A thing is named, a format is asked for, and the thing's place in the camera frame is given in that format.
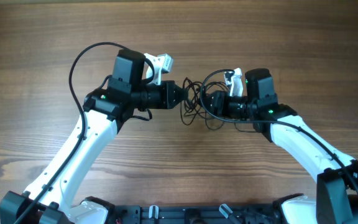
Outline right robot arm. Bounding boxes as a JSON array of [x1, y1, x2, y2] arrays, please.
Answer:
[[199, 68, 358, 223]]

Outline left camera black cable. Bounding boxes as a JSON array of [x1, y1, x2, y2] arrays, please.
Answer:
[[12, 42, 155, 224]]

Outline right camera black cable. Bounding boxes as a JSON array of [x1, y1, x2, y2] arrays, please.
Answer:
[[199, 68, 358, 224]]

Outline camera black cable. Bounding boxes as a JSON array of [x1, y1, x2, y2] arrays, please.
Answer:
[[12, 42, 155, 224], [199, 68, 358, 224]]

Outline black usb cables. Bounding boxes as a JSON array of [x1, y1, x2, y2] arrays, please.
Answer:
[[179, 77, 257, 133]]

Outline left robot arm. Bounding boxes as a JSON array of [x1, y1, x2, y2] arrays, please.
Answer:
[[0, 49, 187, 223]]

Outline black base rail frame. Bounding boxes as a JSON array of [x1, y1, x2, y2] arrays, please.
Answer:
[[107, 203, 283, 224]]

